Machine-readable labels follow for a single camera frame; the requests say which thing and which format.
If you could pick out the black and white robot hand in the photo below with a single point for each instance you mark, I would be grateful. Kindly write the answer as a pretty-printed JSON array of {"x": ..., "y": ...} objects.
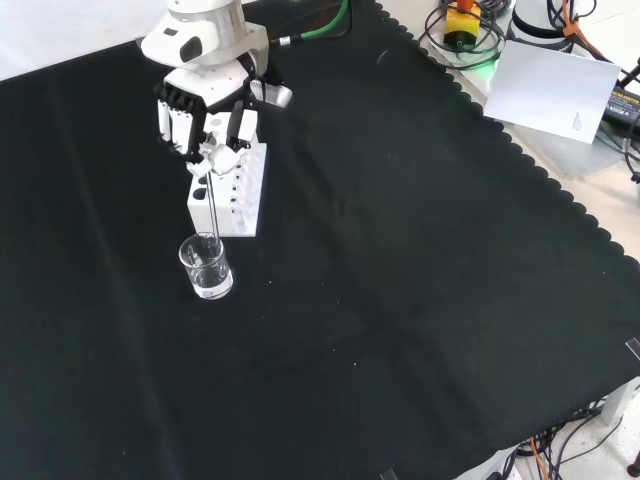
[{"x": 205, "y": 87}]

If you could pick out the clear glass rod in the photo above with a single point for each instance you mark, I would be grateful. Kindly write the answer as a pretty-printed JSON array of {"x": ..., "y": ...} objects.
[{"x": 213, "y": 210}]

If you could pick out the white test tube rack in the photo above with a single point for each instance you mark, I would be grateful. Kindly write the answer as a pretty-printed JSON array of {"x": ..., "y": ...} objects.
[{"x": 212, "y": 215}]

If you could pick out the small clear glass beaker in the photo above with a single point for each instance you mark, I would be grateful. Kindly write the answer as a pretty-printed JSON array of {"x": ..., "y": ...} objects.
[{"x": 207, "y": 280}]

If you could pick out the black bench cloth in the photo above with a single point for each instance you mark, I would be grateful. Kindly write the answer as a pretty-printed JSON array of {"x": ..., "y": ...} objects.
[{"x": 375, "y": 250}]

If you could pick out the yellow stop button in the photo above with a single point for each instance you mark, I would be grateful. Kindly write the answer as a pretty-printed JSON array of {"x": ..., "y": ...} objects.
[{"x": 462, "y": 25}]

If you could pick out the pale board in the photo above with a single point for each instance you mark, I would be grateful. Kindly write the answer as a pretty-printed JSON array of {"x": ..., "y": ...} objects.
[{"x": 550, "y": 90}]

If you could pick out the black power adapter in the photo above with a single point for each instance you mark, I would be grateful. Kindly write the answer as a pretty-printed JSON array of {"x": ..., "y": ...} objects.
[{"x": 625, "y": 102}]

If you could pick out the clear cloth clip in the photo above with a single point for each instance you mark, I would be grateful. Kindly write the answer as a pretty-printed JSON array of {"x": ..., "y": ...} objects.
[
  {"x": 633, "y": 348},
  {"x": 387, "y": 473}
]

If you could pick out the grey table frame bracket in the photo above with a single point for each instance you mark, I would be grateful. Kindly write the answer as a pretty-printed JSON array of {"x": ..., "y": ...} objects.
[{"x": 620, "y": 402}]

